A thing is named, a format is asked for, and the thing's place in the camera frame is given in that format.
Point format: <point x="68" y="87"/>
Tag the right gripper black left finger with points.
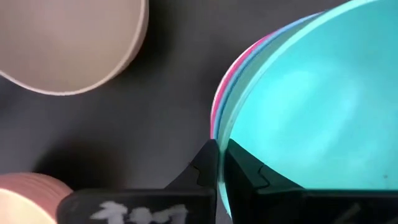
<point x="140" y="208"/>

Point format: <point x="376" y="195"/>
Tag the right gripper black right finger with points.
<point x="311" y="208"/>

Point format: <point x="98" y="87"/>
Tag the turquoise bowl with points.
<point x="311" y="109"/>

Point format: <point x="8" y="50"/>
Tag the magenta bowl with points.
<point x="213" y="121"/>

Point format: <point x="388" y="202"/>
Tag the blue bowl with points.
<point x="217" y="123"/>

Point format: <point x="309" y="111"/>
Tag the peach orange bowl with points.
<point x="25" y="202"/>

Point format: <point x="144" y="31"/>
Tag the taupe bowl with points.
<point x="68" y="40"/>

